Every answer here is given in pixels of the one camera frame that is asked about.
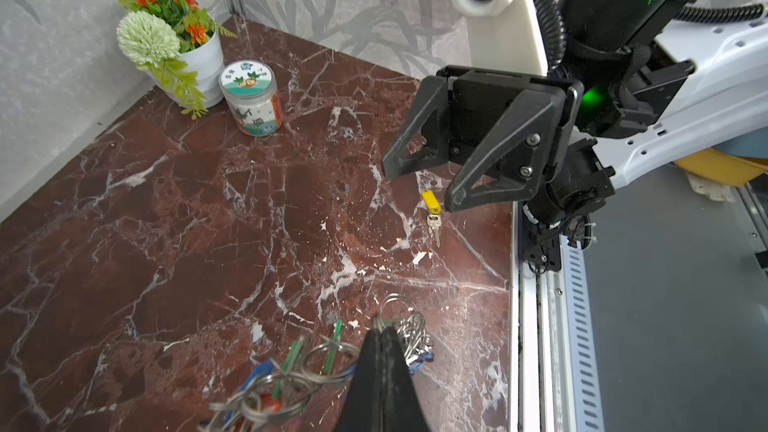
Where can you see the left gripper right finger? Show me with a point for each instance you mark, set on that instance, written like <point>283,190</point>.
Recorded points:
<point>400,407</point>

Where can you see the metal key ring plate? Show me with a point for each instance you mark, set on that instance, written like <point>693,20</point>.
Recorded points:
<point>251,407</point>

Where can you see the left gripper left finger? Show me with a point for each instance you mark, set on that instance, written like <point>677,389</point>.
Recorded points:
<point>362,410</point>

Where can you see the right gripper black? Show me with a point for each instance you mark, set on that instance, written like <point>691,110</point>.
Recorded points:
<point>507,131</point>

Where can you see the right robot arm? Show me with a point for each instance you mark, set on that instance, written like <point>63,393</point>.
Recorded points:
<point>663,79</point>

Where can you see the small printed jar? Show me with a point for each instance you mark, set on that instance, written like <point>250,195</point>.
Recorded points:
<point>250,90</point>

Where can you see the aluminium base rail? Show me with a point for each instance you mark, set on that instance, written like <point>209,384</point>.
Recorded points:
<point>553,380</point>

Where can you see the yellow key tag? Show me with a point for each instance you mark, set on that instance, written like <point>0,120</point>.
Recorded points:
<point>431,202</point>

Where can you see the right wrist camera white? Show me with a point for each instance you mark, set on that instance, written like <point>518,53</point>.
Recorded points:
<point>504,35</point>

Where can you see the potted artificial flower plant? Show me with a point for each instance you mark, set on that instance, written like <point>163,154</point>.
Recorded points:
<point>160,37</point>

